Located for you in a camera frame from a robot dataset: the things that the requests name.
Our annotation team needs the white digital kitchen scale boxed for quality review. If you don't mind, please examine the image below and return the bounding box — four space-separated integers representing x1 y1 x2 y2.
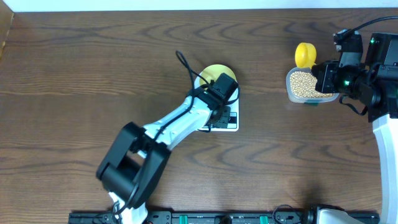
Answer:
194 73 240 133

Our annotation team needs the clear plastic soybean container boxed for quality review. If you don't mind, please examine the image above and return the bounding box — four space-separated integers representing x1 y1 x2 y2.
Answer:
286 67 339 104

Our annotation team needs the pale yellow bowl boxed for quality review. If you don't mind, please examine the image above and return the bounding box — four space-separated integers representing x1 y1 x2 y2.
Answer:
199 64 237 83

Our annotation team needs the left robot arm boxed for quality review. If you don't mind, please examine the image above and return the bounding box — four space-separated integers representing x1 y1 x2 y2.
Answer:
96 73 239 223

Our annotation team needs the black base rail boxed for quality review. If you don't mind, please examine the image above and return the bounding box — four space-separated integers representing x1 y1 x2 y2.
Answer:
68 204 390 224

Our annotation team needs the yellow measuring scoop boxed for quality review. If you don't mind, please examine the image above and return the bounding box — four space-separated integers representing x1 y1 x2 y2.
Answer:
295 42 317 68

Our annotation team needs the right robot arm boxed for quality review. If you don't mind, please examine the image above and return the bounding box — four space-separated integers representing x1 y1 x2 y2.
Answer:
312 29 397 223

